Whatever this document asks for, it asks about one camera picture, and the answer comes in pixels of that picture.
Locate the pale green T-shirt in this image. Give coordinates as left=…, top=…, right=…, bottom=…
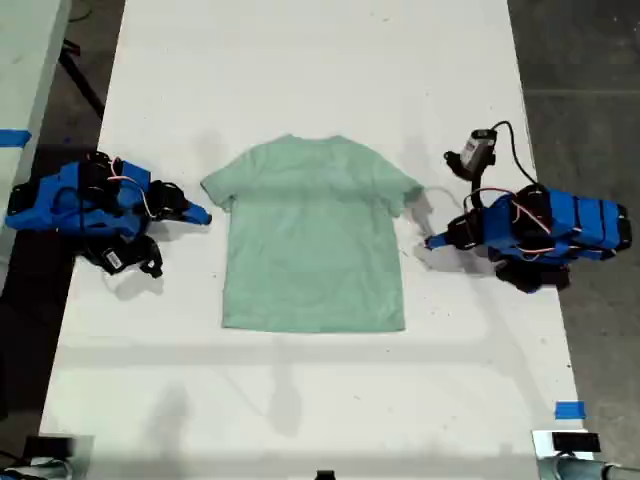
left=199, top=133, right=426, bottom=334

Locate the black tripod leg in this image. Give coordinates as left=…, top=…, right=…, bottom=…
left=57, top=40, right=107, bottom=119

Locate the pale side table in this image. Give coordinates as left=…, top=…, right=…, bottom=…
left=0, top=0, right=74, bottom=301

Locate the silver metal plate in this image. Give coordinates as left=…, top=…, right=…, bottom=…
left=37, top=433, right=96, bottom=480
left=530, top=428, right=604, bottom=480

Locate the small black box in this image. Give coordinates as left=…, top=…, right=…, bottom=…
left=551, top=432, right=602, bottom=454
left=22, top=436, right=75, bottom=459

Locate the grey metal clamp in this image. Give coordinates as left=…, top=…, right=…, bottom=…
left=0, top=457, right=71, bottom=480
left=549, top=455, right=640, bottom=480

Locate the black camera stalk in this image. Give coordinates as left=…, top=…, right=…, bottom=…
left=462, top=167, right=494, bottom=211
left=134, top=234, right=165, bottom=280

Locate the black camera box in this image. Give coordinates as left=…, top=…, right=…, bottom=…
left=92, top=242, right=132, bottom=275
left=443, top=128, right=499, bottom=176

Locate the black camera cable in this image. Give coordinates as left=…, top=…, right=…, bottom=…
left=487, top=119, right=539, bottom=189

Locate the thin green cable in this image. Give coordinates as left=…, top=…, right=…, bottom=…
left=67, top=0, right=94, bottom=24

